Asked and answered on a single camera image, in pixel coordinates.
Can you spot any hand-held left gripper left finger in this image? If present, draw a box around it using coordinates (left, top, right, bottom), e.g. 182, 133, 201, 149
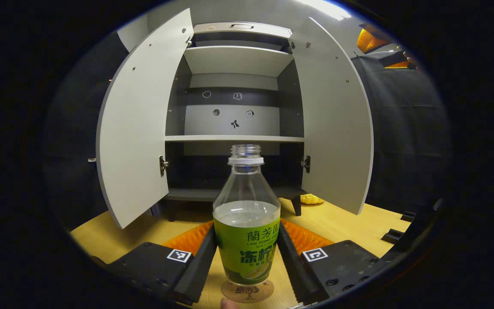
97, 221, 218, 306

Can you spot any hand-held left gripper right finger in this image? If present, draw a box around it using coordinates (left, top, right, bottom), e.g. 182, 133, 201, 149
275, 218, 391, 306

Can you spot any round cork coaster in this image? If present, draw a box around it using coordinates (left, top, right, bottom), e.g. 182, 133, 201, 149
220, 278, 274, 304

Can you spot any clear bottle with green label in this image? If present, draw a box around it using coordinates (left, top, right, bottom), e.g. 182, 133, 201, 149
212, 145, 281, 286

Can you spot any grey cabinet door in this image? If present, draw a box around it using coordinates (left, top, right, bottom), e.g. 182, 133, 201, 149
290, 16, 374, 215
96, 8, 194, 229

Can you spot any white cabinet shelf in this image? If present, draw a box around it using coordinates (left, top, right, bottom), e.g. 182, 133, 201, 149
184, 46, 295, 78
165, 135, 304, 143

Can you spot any beige cabinet drawer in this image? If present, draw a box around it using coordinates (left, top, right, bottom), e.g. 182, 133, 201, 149
193, 21, 293, 39

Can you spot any long ceiling light strip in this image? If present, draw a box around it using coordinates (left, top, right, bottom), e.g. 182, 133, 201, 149
298, 0, 352, 21

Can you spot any black backdrop cloth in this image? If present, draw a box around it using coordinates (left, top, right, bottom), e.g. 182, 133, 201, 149
43, 30, 451, 232

